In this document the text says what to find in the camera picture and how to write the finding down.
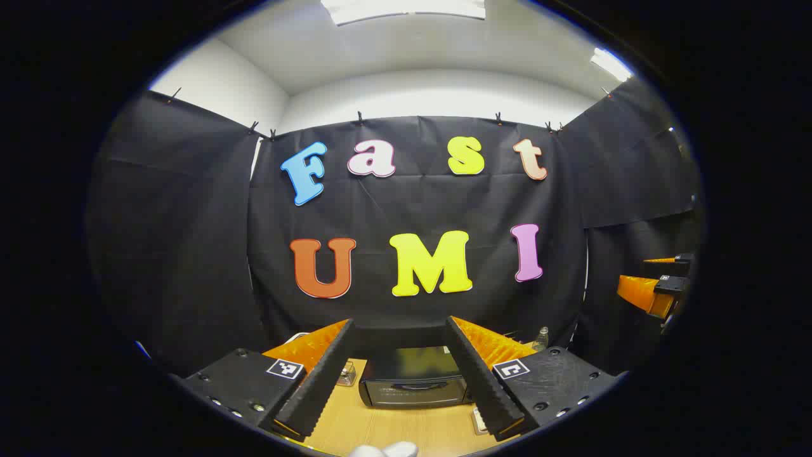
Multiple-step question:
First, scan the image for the black electric oven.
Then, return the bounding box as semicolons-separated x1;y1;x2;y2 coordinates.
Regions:
358;346;475;409

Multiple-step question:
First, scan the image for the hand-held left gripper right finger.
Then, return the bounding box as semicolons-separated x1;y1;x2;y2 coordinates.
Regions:
445;315;625;442

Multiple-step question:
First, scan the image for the large ceiling light panel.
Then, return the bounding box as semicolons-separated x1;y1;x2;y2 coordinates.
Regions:
320;0;486;26

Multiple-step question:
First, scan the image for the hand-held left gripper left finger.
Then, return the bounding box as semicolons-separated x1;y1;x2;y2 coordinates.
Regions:
171;319;355;443

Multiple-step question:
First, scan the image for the black backdrop cloth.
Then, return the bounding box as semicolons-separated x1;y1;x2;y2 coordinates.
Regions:
86;76;705;381

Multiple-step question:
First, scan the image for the small ceiling light panel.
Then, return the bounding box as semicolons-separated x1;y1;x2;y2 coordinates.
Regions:
590;48;635;82

